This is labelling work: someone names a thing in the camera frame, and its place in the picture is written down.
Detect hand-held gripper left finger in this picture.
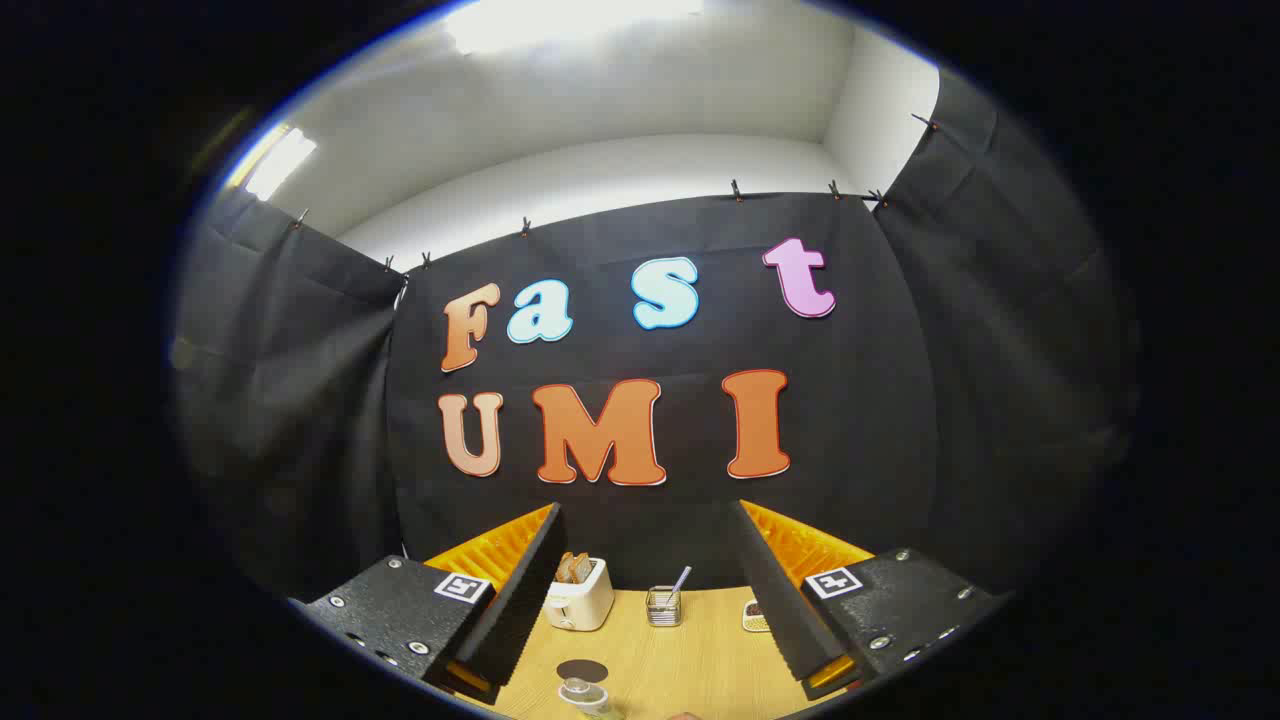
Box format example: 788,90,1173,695
290,502,569,706

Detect large ceiling light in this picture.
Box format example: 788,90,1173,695
445,0,701,56

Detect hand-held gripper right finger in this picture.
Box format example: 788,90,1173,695
735,499,1006,701

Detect ceiling strip light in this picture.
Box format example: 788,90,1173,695
245,125,318,201

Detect clear juice bottle green label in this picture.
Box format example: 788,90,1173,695
558,676,626,720

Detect row of black cloth clips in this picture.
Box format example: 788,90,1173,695
292,112,941,276

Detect cream toaster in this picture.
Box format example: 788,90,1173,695
545,557,615,632

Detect wooden table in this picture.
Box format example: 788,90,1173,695
460,588,851,720

